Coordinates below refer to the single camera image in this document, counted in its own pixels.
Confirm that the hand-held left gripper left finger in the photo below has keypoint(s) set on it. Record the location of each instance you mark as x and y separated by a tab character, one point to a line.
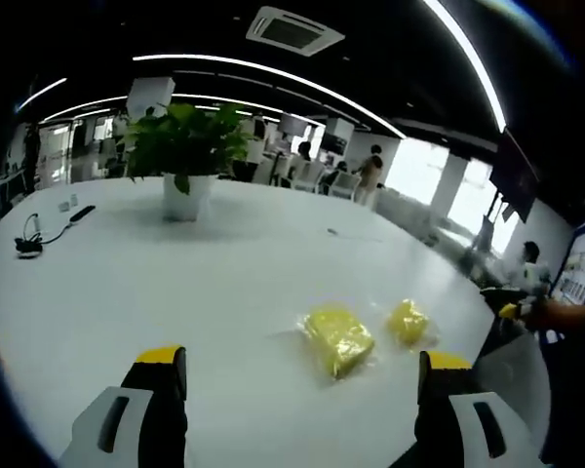
127	429

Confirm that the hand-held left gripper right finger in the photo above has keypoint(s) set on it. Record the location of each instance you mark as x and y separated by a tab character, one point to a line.
460	429

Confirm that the small yellow silicone block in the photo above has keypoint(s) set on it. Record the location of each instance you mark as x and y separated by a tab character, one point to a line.
408	323

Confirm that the large yellow silicone block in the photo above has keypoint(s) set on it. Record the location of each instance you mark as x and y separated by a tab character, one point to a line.
339	339

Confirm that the person's dark clothing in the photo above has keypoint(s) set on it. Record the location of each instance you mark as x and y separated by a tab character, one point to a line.
577	400

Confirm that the white office chair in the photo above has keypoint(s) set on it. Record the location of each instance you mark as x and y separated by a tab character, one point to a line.
345	185

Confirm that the black remote control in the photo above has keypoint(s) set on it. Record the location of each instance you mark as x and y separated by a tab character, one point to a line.
82	213

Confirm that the small white box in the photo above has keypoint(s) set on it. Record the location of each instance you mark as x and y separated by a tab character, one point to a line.
68	202

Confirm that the white plant pot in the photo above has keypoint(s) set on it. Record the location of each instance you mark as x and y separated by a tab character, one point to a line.
187	202

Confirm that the green leafy plant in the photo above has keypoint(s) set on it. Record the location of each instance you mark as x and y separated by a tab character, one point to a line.
185	141

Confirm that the ceiling air conditioner vent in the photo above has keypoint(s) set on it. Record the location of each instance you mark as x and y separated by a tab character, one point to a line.
295	29

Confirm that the blue-framed wall poster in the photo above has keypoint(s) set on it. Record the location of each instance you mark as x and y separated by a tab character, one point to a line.
582	263

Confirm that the wall-mounted dark screen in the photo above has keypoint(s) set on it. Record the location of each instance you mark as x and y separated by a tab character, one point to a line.
514	178

